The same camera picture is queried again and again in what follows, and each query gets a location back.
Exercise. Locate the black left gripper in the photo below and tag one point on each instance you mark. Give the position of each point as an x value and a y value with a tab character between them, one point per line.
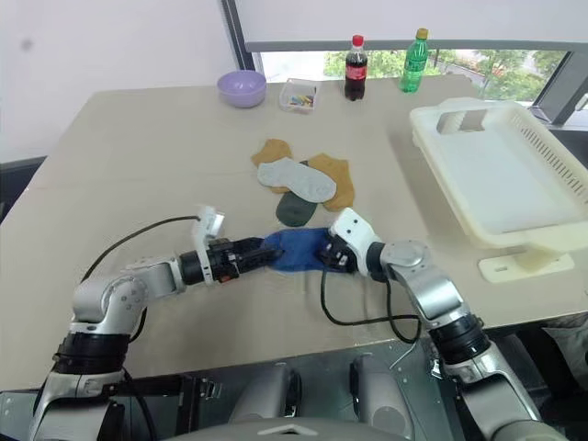
225	259

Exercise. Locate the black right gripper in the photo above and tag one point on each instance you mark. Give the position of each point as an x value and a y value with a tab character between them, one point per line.
342	255

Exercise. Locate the blue sock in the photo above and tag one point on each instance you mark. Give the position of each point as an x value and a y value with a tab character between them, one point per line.
294	250

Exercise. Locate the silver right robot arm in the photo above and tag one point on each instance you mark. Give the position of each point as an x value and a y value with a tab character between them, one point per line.
427	285

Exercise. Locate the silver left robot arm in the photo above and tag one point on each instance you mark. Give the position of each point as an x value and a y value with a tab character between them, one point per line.
110	298

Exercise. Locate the dark green sock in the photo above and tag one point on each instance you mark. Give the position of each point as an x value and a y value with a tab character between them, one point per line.
294	210

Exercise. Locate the mustard tan sock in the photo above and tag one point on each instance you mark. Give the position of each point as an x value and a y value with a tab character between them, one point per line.
340	181
273	150

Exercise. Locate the light grey sock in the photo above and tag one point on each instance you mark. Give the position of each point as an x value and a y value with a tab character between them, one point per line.
296	179

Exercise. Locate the white plastic basket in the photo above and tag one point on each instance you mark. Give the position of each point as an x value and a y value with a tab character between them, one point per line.
487	170

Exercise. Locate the white plastic basket stand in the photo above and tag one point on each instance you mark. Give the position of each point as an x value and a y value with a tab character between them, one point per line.
519	266

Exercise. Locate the grey rounded robot housing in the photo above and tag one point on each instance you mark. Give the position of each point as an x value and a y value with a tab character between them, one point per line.
266	390
376	390

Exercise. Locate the light table cloth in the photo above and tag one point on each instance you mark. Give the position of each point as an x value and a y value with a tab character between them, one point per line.
138	151

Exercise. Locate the small colourful clips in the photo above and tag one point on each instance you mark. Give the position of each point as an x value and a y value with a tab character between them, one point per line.
301	99

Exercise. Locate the purple plastic bowl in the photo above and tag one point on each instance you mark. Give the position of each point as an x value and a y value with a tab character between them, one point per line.
241	89

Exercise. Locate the clear plastic box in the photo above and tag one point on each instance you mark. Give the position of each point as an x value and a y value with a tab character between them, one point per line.
287	89

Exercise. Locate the grey robot torso front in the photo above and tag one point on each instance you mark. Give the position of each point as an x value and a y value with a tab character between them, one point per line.
289	432

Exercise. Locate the cola bottle red cap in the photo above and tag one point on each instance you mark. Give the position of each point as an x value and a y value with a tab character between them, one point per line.
356	73

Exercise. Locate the green bottle yellow cap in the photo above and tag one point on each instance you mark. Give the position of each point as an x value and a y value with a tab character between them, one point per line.
413	64

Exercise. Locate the white roller blind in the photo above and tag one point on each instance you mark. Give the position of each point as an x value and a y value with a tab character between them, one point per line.
367	18

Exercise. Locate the dark low cabinet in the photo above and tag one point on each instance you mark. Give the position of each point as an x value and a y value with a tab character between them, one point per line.
18	184

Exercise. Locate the grey mottled fabric object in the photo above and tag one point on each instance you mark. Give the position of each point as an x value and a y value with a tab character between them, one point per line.
569	344

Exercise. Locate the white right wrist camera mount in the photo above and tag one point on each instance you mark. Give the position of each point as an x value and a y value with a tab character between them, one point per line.
360	232

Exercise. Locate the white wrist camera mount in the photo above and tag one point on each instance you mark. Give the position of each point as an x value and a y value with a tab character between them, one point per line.
360	232
209	222

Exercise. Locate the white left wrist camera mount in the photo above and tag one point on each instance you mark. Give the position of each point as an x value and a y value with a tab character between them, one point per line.
209	222

